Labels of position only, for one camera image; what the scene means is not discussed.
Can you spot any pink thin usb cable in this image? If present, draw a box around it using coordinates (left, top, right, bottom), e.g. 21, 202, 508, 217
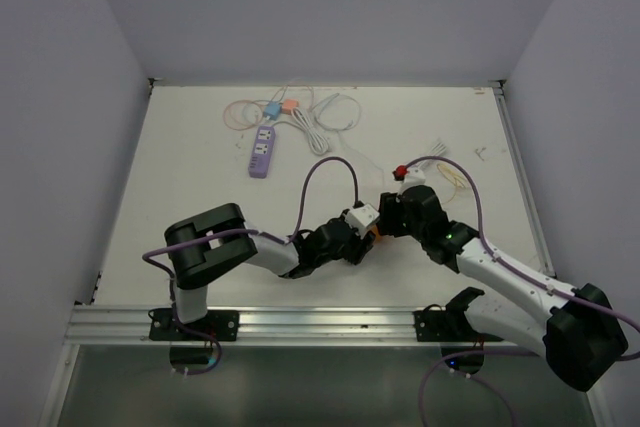
222, 80, 316, 132

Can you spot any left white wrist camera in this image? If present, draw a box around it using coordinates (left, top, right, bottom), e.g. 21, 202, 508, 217
345, 204, 380, 237

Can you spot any pink usb charger plug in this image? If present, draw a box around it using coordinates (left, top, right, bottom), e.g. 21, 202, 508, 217
281, 99, 299, 115

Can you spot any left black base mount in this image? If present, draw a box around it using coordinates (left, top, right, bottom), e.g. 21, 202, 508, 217
147, 308, 240, 342

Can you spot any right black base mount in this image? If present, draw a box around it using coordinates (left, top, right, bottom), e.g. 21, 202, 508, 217
412, 287, 484, 342

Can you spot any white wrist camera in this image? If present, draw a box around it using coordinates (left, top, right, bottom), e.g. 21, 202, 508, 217
345, 204, 380, 237
393, 165, 426, 194

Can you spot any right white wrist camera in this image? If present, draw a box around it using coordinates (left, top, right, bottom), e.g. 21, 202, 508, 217
393, 165, 426, 194

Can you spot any white thin usb cable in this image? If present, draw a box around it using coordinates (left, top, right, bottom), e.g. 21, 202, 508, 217
309, 92, 396, 183

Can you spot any orange power strip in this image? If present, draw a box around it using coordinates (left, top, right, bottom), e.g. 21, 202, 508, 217
366, 226, 384, 243

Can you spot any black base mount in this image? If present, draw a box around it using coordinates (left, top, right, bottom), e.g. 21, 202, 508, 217
412, 287, 484, 342
147, 308, 240, 342

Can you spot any blue usb charger plug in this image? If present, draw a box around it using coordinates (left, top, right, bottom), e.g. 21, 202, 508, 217
263, 101, 282, 120

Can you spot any purple power strip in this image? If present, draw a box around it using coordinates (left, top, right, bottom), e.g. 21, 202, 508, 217
248, 126, 276, 179

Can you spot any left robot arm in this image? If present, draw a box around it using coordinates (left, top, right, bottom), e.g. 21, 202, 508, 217
164, 202, 380, 340

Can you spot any aluminium front rail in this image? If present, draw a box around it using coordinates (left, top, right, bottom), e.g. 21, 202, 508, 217
64, 302, 594, 348

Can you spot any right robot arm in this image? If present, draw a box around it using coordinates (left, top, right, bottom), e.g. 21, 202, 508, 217
378, 185, 628, 392

